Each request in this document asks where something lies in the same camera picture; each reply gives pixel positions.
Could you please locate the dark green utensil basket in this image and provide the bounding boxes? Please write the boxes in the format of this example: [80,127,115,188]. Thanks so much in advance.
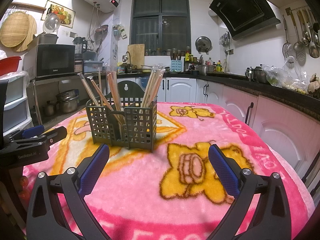
[86,81,157,151]

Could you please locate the thin back chopstick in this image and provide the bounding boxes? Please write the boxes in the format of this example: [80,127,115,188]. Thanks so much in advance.
[98,68,103,106]

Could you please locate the tall chopstick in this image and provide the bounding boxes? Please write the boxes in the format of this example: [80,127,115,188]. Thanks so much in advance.
[106,71,122,111]

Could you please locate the compartment chopstick bundle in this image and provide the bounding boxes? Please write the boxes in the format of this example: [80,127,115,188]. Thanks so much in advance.
[140,64,165,108]

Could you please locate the dark kitchen window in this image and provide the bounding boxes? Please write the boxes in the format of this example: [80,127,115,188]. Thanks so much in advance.
[130,0,191,55]

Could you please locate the left hand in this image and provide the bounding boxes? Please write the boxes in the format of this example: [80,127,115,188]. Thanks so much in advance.
[18,176,30,201]

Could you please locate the white plastic drawer unit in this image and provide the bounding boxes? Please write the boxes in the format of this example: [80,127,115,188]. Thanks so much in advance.
[1,71,33,136]

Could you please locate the stacked steel pots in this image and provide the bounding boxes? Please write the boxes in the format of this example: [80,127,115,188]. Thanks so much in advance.
[56,89,80,114]

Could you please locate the red plastic basin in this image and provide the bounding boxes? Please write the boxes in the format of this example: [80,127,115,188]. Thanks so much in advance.
[0,56,21,76]

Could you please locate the black microwave oven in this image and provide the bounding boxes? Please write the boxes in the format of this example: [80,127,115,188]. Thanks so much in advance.
[23,44,75,79]

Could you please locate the white base cabinets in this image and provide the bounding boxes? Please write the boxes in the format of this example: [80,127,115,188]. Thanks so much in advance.
[116,76,320,188]

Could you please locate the blue dish tray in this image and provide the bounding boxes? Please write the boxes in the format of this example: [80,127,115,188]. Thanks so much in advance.
[83,60,103,73]

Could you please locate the pink bear blanket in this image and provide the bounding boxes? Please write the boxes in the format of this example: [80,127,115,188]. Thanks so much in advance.
[22,101,316,240]

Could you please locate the blender with black base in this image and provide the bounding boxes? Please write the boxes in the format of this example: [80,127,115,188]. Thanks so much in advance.
[73,36,87,73]

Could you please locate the round bamboo board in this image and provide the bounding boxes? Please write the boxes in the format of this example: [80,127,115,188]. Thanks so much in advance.
[1,11,37,52]

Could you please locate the blue hanging bin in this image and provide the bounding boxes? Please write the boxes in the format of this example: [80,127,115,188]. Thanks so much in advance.
[136,76,149,91]

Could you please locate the framed fruit picture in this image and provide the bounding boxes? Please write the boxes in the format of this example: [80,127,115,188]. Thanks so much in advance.
[41,0,75,28]

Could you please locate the wooden cutting board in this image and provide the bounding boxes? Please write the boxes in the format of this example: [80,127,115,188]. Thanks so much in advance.
[127,44,145,69]

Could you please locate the steel pot on counter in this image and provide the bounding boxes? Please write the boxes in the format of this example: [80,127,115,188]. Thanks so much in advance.
[254,66,267,84]

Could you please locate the plastic bag with vegetables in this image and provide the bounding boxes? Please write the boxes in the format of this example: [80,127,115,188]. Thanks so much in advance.
[261,56,309,94]

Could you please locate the steel kettle on counter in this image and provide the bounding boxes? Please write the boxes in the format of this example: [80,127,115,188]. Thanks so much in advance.
[245,67,254,81]

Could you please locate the yellow oil bottle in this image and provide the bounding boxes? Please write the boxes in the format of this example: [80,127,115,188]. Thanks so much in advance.
[216,60,222,72]

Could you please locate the light blue knife block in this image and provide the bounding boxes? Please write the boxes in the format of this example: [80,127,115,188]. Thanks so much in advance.
[170,60,184,72]

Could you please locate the hanging steel skimmer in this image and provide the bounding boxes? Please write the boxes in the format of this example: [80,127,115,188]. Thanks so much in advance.
[282,16,292,59]

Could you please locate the hanging steel ladle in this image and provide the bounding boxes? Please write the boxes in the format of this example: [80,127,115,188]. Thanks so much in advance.
[285,7,303,54]

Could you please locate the hanging steel pot lid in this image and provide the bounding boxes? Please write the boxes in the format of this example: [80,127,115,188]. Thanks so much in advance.
[195,36,212,54]

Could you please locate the black range hood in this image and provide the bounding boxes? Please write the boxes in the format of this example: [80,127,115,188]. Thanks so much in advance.
[209,0,280,41]

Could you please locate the glass lid on wall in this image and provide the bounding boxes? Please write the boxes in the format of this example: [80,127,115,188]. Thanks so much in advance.
[43,13,61,34]

